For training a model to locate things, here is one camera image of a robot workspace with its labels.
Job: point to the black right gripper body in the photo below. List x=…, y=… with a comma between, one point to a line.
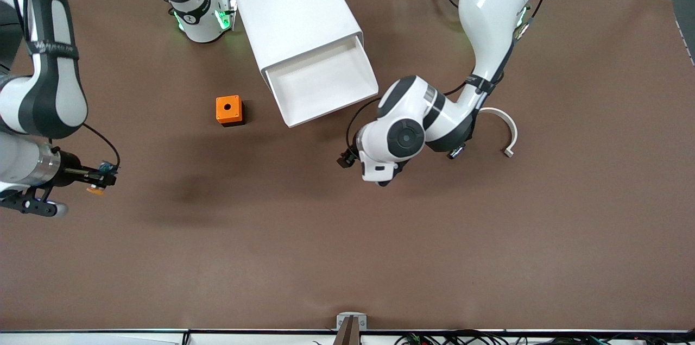
x=69, y=169

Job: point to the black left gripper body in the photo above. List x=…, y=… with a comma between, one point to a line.
x=348, y=159

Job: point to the orange push button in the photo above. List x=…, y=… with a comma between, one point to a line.
x=96, y=190

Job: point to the white plastic drawer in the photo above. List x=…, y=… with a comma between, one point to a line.
x=320, y=89

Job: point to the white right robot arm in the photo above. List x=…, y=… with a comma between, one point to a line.
x=49, y=89

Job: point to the white drawer cabinet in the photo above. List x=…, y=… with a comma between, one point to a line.
x=293, y=2

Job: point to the silver metal connector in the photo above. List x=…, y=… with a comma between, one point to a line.
x=455, y=154

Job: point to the orange box with hole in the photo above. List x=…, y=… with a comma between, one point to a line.
x=221, y=114

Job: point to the white table edge rail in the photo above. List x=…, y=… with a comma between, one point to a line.
x=81, y=338

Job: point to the white curved bracket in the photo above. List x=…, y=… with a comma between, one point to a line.
x=513, y=133

